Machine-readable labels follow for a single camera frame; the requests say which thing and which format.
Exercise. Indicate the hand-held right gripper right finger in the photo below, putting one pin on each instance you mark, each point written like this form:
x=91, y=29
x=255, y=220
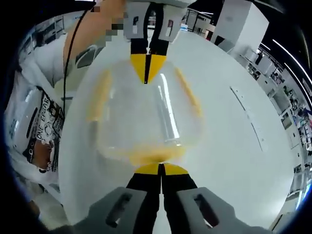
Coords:
x=219, y=214

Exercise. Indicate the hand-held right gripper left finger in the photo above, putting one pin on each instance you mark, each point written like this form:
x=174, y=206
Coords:
x=117, y=209

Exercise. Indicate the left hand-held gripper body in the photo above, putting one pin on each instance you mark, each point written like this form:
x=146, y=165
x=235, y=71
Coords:
x=170, y=2

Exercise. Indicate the yellow plastic latch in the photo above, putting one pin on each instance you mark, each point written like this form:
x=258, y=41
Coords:
x=189, y=92
x=158, y=156
x=100, y=97

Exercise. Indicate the clear plastic bag yellow trim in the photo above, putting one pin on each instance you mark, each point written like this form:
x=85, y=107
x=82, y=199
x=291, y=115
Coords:
x=151, y=104

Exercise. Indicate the blue white sign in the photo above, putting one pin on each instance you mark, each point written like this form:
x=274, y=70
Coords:
x=184, y=27

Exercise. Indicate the dark grey flat object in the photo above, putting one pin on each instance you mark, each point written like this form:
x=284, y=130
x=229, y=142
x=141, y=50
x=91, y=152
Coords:
x=85, y=57

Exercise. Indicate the white square pillar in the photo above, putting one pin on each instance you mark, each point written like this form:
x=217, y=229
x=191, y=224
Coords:
x=239, y=22

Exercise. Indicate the person's upper body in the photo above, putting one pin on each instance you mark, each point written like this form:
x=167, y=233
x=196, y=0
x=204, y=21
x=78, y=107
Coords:
x=48, y=126

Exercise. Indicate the row of white cabinets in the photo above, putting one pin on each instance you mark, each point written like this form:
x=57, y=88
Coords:
x=287, y=122

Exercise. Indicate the ceiling light strip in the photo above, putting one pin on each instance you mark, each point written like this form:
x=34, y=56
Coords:
x=290, y=61

